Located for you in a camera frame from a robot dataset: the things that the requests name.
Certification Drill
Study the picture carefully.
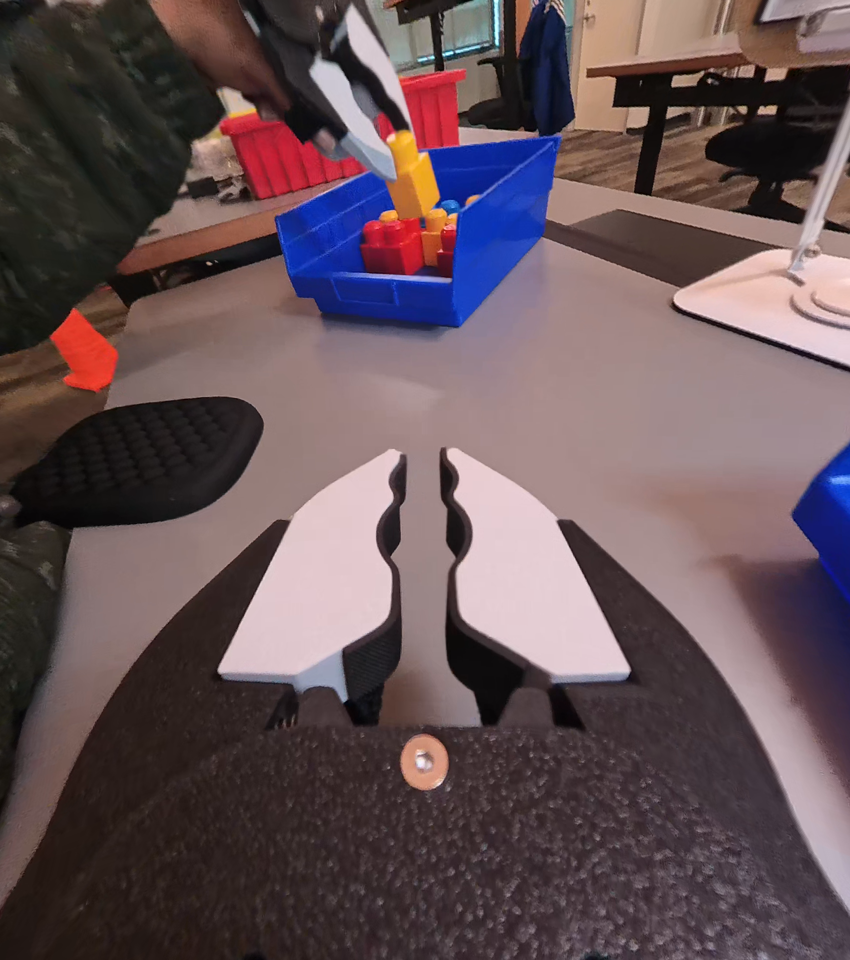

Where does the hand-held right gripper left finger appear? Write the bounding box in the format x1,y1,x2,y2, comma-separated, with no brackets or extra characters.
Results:
218,448,408,725

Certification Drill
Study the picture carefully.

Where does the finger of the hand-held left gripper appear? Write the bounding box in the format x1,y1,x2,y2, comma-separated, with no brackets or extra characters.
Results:
308,60,399,181
342,3,414,136

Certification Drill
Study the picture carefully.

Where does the blue jacket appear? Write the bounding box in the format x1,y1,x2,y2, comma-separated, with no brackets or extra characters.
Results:
518,0,576,135

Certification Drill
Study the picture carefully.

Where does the black office chair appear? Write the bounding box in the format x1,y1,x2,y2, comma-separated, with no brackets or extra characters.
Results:
466,56,529,132
704,71,850,226

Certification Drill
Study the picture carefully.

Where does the yellow mega block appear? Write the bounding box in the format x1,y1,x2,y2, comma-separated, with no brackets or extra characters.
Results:
383,129,442,220

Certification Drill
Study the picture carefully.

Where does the orange traffic cone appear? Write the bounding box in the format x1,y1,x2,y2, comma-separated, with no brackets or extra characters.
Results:
50,307,120,393

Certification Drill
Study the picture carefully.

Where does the wooden standing desk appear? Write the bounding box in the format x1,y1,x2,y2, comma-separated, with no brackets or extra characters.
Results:
383,0,471,74

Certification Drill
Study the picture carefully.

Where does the person's left forearm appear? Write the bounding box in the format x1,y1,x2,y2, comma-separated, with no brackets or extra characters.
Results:
0,0,227,361

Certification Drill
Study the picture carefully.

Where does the pile of blocks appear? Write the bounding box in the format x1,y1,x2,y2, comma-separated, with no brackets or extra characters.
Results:
361,193,482,279

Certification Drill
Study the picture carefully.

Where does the red plastic bin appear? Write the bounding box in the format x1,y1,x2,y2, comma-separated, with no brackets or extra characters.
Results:
218,69,467,201

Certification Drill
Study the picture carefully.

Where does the person's left hand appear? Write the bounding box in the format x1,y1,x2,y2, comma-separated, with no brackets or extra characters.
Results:
151,0,291,121

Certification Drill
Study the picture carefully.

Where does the white document stand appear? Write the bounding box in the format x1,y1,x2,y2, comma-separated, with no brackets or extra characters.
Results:
672,0,850,387

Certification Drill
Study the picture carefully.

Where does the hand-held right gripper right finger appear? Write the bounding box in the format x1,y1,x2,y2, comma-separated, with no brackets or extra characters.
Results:
440,447,632,727

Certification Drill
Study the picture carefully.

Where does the wooden table with black legs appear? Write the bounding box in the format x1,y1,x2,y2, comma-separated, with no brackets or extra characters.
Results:
586,48,752,196

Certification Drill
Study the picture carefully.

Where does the white door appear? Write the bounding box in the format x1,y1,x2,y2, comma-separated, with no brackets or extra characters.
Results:
575,0,651,135

